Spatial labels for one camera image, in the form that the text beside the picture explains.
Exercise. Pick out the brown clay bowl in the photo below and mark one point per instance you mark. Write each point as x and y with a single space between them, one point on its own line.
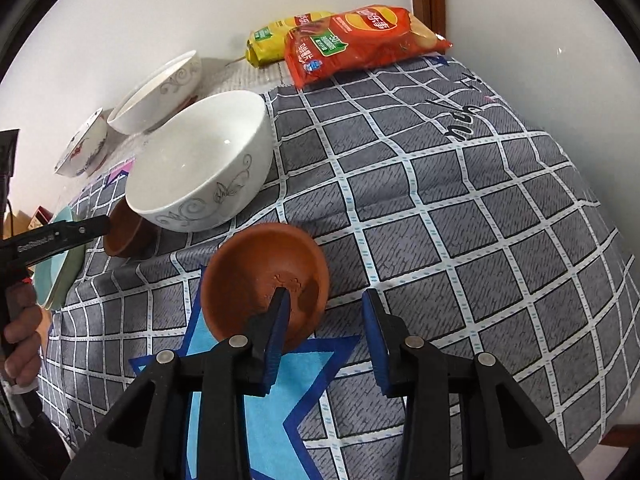
130 235
244 272

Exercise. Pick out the large white swirl bowl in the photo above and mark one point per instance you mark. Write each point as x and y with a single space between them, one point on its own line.
159 96

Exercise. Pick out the white bowl grey swirls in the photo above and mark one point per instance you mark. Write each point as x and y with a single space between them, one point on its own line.
205 165

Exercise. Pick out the blue bird pattern bowl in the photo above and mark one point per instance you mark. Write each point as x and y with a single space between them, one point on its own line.
86 149

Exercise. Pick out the red chips bag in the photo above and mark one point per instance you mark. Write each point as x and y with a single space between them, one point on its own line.
368 37

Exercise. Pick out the person left hand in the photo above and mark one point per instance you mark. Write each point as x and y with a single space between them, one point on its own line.
23 364

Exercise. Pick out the yellow chips bag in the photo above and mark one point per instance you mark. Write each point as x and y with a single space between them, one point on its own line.
265 45

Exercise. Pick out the teal plate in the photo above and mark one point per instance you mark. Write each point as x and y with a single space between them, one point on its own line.
54 276

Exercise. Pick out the white lace table mat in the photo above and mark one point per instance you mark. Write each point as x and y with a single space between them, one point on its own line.
217 77

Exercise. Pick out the grey checked tablecloth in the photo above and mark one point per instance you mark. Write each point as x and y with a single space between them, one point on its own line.
418 180

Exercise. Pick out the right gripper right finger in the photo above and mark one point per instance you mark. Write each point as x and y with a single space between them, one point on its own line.
504 436

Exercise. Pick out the cardboard boxes clutter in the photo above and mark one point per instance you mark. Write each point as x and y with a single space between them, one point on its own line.
18 222

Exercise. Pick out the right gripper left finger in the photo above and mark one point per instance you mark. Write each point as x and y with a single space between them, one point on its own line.
145 434

